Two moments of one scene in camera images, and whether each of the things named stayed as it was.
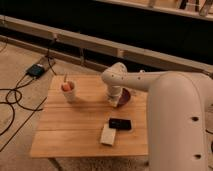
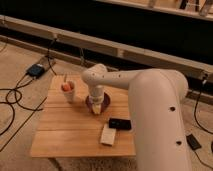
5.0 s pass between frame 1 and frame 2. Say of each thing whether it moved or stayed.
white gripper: moved
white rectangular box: stayed
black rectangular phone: stayed
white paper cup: stayed
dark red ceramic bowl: moved
